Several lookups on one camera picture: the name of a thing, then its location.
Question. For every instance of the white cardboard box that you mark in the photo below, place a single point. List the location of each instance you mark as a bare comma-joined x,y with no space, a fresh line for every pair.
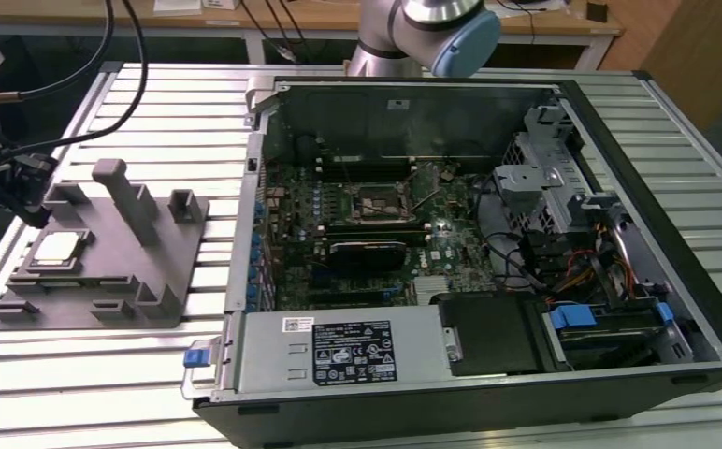
221,4
177,4

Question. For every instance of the silver drive cage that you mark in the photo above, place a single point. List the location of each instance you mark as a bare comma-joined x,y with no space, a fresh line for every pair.
524,180

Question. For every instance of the wooden desk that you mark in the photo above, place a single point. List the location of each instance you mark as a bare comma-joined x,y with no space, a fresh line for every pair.
56,18

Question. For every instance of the grey parts rack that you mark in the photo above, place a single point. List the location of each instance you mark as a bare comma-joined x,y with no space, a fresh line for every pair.
118,266

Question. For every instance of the white barcode sticker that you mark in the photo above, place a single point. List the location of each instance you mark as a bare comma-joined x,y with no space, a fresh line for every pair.
398,105

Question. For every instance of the silver power supply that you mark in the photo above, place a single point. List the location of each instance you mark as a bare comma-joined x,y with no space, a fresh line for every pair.
261,355

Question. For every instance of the green motherboard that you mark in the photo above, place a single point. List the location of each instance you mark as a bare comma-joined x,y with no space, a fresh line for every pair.
298,220

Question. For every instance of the silver chipset heatsink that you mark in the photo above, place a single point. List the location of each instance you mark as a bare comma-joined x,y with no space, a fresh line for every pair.
433,285

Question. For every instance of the black PC case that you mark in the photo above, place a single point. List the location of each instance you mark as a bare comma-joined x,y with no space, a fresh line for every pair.
398,416

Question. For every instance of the silver CPU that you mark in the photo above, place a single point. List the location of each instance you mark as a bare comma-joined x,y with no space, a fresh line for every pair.
58,248

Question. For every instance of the black rating label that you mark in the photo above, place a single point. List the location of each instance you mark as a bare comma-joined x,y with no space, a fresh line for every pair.
356,353

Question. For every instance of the black plastic shroud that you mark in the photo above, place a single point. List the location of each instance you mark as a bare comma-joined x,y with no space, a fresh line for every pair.
493,332

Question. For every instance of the black graphics card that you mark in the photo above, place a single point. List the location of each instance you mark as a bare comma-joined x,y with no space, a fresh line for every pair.
368,257

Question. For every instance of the wooden cabinet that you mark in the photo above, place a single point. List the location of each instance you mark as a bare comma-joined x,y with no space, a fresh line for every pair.
698,56

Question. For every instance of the small black box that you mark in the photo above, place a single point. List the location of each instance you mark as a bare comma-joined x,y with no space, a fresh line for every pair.
597,11

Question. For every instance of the blue release latch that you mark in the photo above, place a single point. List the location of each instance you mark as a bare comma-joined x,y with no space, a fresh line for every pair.
197,357

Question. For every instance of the metal locking lever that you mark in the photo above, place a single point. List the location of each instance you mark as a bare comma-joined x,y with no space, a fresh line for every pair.
428,197

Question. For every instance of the blue disk carrier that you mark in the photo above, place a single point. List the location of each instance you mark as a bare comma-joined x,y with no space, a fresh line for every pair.
573,318

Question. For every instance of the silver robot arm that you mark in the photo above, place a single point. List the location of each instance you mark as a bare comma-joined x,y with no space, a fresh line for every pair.
386,28

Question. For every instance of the CPU socket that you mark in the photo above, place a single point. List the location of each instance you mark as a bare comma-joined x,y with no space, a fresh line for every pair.
380,208

